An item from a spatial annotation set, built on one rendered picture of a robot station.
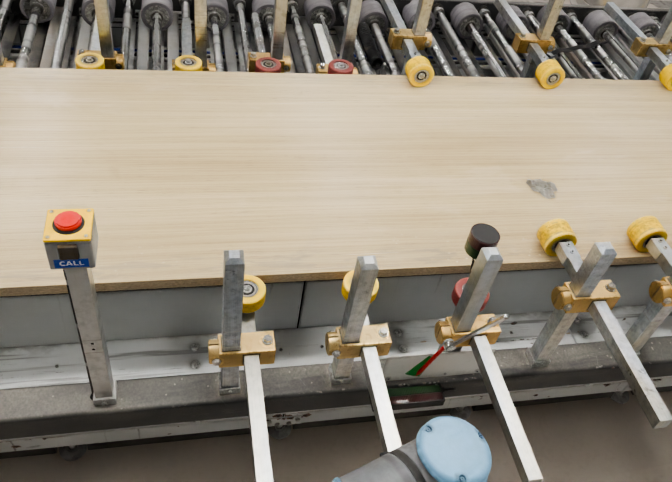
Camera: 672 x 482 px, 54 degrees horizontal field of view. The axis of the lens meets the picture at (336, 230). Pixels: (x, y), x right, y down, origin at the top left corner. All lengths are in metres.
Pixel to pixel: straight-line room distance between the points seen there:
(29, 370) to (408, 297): 0.92
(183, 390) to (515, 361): 0.79
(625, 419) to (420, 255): 1.34
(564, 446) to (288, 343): 1.18
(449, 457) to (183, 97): 1.38
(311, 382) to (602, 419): 1.37
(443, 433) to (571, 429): 1.75
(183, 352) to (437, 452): 0.97
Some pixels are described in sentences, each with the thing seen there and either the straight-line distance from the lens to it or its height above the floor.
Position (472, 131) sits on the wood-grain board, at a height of 0.90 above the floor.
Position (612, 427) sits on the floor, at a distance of 2.62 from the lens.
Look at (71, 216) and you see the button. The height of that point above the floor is 1.23.
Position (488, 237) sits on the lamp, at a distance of 1.33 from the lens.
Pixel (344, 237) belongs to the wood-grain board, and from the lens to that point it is 1.54.
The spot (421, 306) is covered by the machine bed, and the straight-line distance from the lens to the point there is 1.74.
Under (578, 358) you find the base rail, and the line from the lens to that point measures 1.77.
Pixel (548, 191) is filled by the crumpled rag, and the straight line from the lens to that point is 1.84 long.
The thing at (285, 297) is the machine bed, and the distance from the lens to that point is 1.60.
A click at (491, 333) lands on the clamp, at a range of 1.50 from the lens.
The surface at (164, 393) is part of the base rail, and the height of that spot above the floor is 0.70.
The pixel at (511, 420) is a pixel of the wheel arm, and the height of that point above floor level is 0.86.
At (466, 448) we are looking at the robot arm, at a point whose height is 1.31.
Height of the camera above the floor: 1.99
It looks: 45 degrees down
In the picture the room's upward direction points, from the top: 11 degrees clockwise
